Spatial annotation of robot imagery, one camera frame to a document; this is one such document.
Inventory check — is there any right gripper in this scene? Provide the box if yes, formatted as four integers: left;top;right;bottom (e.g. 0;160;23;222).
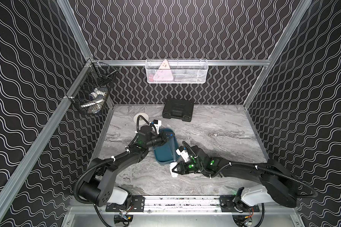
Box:
170;160;204;175

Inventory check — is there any clear test tube blue cap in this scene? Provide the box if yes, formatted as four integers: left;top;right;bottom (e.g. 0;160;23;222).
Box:
170;138;177;162

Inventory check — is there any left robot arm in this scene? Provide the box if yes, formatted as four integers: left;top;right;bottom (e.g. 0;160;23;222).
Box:
74;115;175;210

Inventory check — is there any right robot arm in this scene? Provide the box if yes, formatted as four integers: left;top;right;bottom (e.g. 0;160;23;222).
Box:
171;142;318;213

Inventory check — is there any teal plastic tray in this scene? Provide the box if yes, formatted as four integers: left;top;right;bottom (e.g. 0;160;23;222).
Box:
153;128;179;166

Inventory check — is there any black plastic tool case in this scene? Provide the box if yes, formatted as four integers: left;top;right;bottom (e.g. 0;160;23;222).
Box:
162;98;194;122

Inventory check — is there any white tape roll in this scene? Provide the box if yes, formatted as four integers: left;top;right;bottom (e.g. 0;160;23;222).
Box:
133;113;149;126

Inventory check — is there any pink triangular card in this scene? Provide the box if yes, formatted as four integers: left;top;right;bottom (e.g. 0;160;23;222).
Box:
153;60;174;83

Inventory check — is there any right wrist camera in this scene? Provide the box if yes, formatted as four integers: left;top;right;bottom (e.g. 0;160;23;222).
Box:
176;146;190;163

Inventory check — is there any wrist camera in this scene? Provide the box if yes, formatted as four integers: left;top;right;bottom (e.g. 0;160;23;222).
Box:
152;120;162;134
176;146;190;163

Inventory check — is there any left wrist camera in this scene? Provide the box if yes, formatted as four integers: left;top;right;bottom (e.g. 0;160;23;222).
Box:
152;120;162;134

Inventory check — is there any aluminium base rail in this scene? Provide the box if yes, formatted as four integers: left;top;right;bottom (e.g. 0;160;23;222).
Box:
69;194;299;215

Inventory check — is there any white wire basket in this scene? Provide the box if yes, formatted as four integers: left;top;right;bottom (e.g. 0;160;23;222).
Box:
145;59;209;84

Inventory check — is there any black wire basket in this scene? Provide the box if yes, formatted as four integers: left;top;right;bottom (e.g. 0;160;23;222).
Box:
70;62;119;115

